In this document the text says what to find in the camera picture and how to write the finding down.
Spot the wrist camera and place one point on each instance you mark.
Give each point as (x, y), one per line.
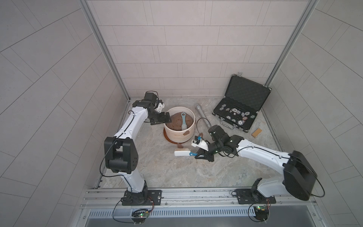
(160, 106)
(199, 142)

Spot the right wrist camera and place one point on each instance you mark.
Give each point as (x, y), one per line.
(199, 142)

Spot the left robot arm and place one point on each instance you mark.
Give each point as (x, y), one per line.
(121, 155)

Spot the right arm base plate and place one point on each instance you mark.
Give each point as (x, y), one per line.
(247, 196)

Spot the black poker chip case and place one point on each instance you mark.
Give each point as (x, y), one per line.
(241, 103)

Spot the right circuit board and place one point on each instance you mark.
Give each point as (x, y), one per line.
(261, 213)

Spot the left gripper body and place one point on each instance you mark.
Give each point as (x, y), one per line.
(156, 117)

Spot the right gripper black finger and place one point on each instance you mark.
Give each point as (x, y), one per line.
(202, 153)
(205, 157)

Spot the circuit board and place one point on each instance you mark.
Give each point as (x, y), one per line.
(261, 213)
(141, 213)

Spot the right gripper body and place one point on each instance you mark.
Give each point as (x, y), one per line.
(213, 149)

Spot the small wooden block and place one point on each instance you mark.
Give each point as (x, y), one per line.
(256, 133)

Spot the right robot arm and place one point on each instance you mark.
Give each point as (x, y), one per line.
(297, 177)

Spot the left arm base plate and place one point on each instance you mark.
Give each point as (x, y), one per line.
(142, 198)

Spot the teal dish brush in pot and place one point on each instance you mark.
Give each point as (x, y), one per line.
(183, 125)

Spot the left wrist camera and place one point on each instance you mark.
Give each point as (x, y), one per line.
(160, 106)

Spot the left circuit board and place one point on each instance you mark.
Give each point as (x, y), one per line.
(141, 213)

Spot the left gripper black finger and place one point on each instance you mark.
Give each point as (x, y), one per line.
(166, 116)
(157, 122)

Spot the white blue scrub brush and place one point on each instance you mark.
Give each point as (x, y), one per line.
(184, 152)

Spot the silver microphone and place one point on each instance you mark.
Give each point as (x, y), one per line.
(202, 114)

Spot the white ceramic pot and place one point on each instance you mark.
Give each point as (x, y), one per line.
(173, 131)

